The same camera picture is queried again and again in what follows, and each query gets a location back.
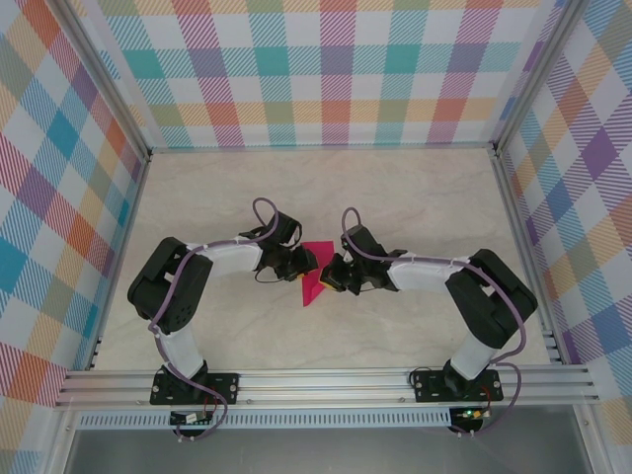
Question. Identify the pink red cloth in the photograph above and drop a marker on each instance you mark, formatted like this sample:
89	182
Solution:
312	291

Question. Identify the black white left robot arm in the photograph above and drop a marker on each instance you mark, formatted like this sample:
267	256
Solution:
168	291

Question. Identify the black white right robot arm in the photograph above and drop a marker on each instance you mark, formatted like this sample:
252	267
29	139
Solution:
494	296

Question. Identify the small black circuit board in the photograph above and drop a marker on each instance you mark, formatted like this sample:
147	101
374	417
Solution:
190	419

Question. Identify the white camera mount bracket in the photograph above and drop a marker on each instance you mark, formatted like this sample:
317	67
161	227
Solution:
348	256

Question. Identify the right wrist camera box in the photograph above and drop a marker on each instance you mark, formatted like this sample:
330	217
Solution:
360	239

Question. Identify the wide aluminium mounting rail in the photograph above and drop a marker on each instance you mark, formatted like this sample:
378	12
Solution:
321	387

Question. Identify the thin aluminium frame rail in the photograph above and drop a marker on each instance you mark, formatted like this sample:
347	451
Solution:
321	146

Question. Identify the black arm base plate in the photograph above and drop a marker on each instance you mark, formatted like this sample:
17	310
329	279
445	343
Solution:
424	390
222	387

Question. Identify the aluminium frame side rail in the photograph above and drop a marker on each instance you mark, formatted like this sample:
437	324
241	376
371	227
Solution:
530	261
118	261

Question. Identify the aluminium frame post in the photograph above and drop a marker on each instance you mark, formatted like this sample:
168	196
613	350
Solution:
535	74
107	84

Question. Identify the aluminium frame leg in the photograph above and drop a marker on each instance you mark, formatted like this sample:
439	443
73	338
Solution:
590	444
56	444

